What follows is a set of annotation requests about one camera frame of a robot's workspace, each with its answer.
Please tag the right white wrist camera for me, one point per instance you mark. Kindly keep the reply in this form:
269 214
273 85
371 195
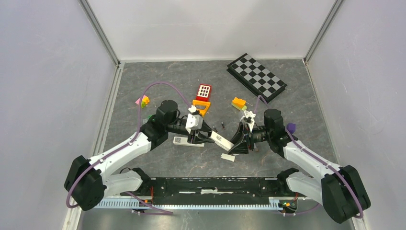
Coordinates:
248 118

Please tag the pink yellow green blocks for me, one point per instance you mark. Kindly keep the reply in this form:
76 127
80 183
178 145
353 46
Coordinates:
143 101

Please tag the white remote control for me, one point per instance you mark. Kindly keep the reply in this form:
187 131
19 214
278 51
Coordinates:
182 141
221 141

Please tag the purple cube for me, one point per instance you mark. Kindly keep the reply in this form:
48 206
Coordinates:
291 127

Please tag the black grey checkerboard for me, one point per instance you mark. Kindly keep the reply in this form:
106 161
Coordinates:
256 77

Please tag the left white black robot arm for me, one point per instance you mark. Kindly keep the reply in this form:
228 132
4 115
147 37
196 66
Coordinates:
90 180

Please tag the white slotted cable duct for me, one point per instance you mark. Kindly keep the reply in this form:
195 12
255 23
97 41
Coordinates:
132 203

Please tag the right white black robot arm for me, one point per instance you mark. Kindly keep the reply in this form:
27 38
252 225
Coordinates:
339 189

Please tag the white battery cover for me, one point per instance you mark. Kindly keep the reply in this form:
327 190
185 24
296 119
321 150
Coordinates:
228 157

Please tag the red white window block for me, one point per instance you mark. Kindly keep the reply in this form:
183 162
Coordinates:
204 93

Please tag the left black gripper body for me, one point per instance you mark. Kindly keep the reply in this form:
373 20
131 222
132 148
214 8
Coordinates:
175 127

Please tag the orange triangular plastic frame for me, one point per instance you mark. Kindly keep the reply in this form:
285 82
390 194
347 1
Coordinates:
201 106

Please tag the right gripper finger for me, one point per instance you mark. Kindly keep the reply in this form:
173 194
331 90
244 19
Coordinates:
239 148
238 137

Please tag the green blue grey blocks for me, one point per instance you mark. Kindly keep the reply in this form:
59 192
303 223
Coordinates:
151 119

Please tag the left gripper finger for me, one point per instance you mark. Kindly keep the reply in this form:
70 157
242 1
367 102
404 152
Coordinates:
200 138
204 127

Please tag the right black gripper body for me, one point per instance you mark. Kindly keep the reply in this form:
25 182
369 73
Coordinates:
259 134

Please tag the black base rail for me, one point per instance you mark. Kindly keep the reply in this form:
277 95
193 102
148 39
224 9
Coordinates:
213 190

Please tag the orange green toy block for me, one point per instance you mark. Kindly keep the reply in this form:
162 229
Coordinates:
239 104

